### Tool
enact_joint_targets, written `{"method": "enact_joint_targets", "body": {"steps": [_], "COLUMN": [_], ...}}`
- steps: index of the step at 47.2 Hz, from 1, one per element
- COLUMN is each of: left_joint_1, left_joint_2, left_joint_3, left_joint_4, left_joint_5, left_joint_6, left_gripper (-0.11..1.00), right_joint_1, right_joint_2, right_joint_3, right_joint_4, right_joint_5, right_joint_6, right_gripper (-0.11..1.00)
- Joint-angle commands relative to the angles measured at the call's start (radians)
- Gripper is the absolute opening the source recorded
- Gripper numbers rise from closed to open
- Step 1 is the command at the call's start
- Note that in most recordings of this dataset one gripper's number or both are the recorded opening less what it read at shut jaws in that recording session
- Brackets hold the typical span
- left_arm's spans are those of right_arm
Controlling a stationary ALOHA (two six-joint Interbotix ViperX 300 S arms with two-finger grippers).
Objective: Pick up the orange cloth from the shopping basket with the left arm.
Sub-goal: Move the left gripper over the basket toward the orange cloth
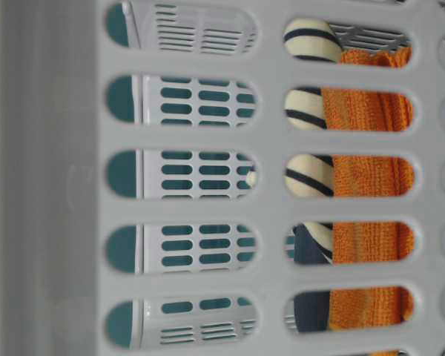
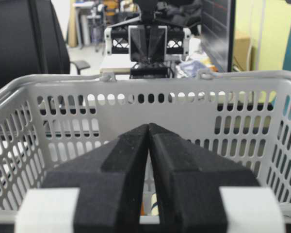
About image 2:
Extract patterned item in basket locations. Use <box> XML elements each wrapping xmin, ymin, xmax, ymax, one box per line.
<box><xmin>150</xmin><ymin>193</ymin><xmax>159</xmax><ymax>216</ymax></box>

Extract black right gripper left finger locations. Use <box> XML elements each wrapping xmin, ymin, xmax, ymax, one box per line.
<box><xmin>14</xmin><ymin>124</ymin><xmax>149</xmax><ymax>233</ymax></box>

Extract black office chair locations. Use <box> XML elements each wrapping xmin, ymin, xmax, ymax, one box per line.
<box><xmin>0</xmin><ymin>0</ymin><xmax>90</xmax><ymax>89</ymax></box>

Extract dark monitor panel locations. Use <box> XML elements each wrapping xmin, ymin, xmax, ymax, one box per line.
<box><xmin>200</xmin><ymin>0</ymin><xmax>236</xmax><ymax>72</ymax></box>

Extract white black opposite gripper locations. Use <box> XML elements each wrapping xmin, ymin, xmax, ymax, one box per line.
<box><xmin>104</xmin><ymin>23</ymin><xmax>191</xmax><ymax>79</ymax></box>

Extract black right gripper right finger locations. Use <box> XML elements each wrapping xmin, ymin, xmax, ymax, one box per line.
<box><xmin>148</xmin><ymin>123</ymin><xmax>286</xmax><ymax>233</ymax></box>

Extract cardboard box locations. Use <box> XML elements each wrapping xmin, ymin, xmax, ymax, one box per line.
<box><xmin>233</xmin><ymin>30</ymin><xmax>251</xmax><ymax>71</ymax></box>

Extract grey plastic shopping basket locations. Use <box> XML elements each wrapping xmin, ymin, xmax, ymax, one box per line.
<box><xmin>0</xmin><ymin>70</ymin><xmax>291</xmax><ymax>225</ymax></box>

